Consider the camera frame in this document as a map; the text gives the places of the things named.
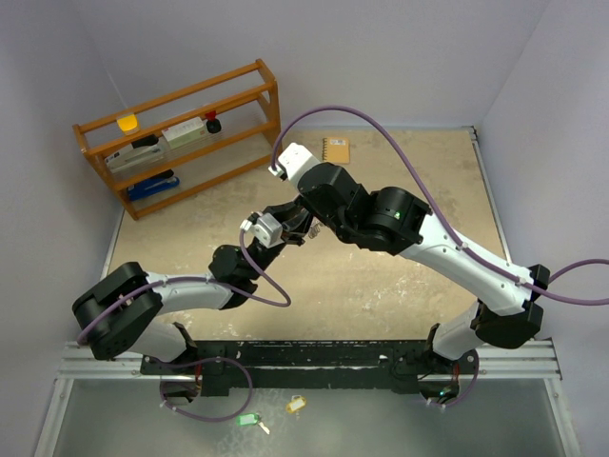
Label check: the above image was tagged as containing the bunch of metal keys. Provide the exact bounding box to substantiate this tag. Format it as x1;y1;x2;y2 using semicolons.
307;224;324;239

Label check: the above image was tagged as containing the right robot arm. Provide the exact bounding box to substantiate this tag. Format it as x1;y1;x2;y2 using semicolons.
290;163;549;372

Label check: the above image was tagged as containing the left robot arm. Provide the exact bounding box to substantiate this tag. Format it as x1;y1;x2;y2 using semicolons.
72;202;313;373

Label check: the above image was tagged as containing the brown spiral notebook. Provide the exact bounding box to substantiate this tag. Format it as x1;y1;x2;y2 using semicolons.
323;137;350;165

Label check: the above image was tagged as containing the wooden shelf rack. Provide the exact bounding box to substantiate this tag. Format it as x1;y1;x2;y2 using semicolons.
72;59;281;220

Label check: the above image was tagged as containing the blue stapler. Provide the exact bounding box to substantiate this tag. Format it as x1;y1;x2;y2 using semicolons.
128;169;180;202

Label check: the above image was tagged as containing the white box on shelf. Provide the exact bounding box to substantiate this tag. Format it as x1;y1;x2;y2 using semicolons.
162;117;206;149

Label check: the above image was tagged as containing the white stapler on shelf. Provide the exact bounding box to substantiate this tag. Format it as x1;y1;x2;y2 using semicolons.
105;135;168;173

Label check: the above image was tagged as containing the yellow key tag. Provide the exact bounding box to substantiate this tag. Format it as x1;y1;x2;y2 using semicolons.
285;395;307;414

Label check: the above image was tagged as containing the yellow lidded container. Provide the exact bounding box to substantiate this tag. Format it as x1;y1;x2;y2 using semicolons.
115;113;140;136

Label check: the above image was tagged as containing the green key tag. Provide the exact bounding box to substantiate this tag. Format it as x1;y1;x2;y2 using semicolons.
236;413;270;435

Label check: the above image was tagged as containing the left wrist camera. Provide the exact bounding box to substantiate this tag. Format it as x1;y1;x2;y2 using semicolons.
240;212;284;248

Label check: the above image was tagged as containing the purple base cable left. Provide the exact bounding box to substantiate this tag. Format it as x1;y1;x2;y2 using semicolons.
159;356;253;422

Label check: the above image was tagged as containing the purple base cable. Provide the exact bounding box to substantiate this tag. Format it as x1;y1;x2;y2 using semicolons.
159;356;253;422
425;350;481;410

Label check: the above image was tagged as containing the black base frame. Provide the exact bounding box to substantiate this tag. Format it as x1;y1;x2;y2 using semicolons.
141;340;480;398

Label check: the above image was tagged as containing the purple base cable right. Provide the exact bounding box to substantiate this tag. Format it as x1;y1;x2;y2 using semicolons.
425;350;481;410

